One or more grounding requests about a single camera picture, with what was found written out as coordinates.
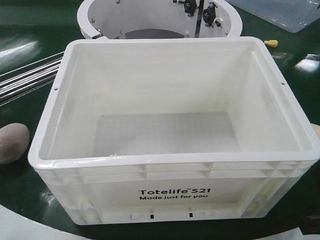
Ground white plastic tote box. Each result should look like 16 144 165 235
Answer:
28 36 320 225

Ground white round machine housing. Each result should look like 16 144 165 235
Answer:
77 0 243 39

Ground small yellow plastic piece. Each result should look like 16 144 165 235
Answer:
263 39 279 48

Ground metal rod bundle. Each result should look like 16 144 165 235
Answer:
0 51 64 106

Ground clear plastic tray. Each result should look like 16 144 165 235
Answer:
228 0 320 33

